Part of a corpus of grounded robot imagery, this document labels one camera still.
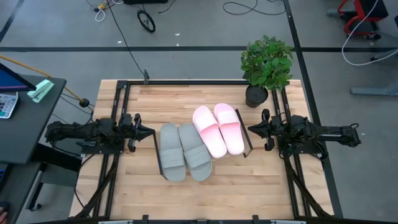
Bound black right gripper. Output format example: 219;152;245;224
248;108;282;152

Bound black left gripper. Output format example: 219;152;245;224
120;113;156;153

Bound wooden shelf black metal legs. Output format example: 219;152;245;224
152;108;254;180

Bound pink rubber slide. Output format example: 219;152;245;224
192;105;228;159
213;103;246;156

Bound grey rubber slide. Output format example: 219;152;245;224
178;123;213;182
159;123;187;182

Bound green potted plant black pot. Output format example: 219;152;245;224
239;34;295;109

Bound black rig front bar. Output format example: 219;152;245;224
30;215;398;224

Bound mint green stapler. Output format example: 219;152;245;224
27;79;55;104

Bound grey table base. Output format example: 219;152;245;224
350;48;398;96

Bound black desk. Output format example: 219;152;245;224
0;73;82;215

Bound black box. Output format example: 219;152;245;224
123;0;169;5

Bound grey calculator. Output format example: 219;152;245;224
0;92;19;120

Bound computer monitor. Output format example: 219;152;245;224
0;63;37;93

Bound red and black cart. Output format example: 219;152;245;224
326;0;389;40

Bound black aluminium table frame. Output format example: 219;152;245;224
70;79;335;219

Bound long black floor cable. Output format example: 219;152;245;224
105;0;146;78

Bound black coiled cable ring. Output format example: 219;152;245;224
137;9;156;34

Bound long white cable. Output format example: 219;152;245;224
341;0;398;67

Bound thin black curled floor cable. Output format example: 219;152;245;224
222;0;287;16

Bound small white cable yellow plug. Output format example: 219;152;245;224
94;2;107;23

